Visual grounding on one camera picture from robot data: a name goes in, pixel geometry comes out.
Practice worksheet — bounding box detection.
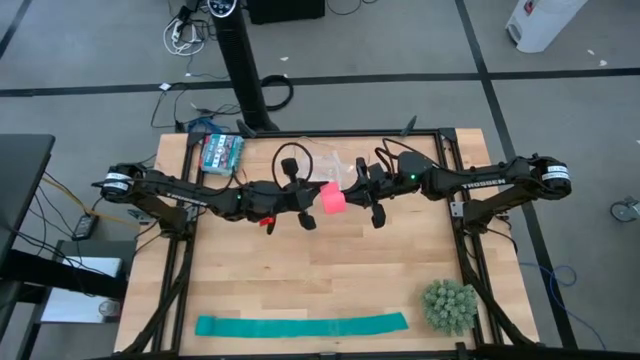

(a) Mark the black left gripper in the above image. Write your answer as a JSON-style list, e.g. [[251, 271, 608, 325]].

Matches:
[[252, 180, 329, 231]]

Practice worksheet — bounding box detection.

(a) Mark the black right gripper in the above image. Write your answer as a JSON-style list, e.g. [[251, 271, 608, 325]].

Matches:
[[342, 162, 401, 230]]

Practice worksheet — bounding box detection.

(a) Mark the pink elastic bandage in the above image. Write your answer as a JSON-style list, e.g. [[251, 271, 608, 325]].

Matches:
[[319, 182, 348, 215]]

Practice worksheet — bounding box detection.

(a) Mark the clear plastic bag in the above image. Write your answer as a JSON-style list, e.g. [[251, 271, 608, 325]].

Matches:
[[312, 149, 359, 189]]

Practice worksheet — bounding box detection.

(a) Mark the clear plastic bin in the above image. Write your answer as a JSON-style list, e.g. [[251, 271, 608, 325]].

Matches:
[[294, 135, 362, 189]]

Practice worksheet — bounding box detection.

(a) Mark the green elastic bandage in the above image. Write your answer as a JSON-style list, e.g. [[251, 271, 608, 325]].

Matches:
[[194, 311, 410, 339]]

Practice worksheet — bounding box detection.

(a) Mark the teal printed box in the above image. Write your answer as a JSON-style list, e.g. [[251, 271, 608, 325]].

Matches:
[[198, 133, 246, 177]]

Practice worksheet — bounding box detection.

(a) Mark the green artificial plant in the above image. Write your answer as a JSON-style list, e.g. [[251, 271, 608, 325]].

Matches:
[[421, 278, 479, 337]]

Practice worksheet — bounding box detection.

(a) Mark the black cabinet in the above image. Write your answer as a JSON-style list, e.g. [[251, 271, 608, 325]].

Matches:
[[247, 0, 326, 25]]

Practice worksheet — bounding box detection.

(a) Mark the white power strip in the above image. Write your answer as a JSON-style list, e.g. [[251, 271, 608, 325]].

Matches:
[[163, 17, 207, 57]]

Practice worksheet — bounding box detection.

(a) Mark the black power adapter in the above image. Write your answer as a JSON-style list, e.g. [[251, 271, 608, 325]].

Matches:
[[72, 213, 99, 241]]

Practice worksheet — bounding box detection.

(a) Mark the glass jar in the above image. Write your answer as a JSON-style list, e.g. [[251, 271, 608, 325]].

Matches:
[[98, 298, 122, 319]]

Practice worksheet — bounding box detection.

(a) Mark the caster wheel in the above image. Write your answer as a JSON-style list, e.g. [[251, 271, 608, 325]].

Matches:
[[609, 197, 640, 224]]

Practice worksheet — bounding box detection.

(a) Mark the white shelf board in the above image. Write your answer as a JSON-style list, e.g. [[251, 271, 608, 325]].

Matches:
[[39, 255, 124, 325]]

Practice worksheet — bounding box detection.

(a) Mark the black desk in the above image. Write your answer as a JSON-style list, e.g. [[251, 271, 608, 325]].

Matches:
[[0, 133, 56, 261]]

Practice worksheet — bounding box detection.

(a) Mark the black left camera cable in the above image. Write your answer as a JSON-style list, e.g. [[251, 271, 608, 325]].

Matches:
[[272, 142, 315, 194]]

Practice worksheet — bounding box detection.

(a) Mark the black camera cable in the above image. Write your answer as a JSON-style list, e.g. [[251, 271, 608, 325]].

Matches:
[[374, 137, 416, 174], [272, 142, 315, 194]]

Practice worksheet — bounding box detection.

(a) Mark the black right camera cable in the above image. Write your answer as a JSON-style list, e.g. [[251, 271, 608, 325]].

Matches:
[[374, 137, 416, 174]]

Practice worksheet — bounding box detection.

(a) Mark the black aluminium table frame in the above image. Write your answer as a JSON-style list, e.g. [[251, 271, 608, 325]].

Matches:
[[114, 127, 549, 360]]

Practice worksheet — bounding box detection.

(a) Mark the black coiled cable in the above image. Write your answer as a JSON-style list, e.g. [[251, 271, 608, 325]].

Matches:
[[259, 74, 295, 112]]

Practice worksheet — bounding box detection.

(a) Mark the blue cable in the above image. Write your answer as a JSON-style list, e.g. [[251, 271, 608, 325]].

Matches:
[[187, 117, 224, 135]]

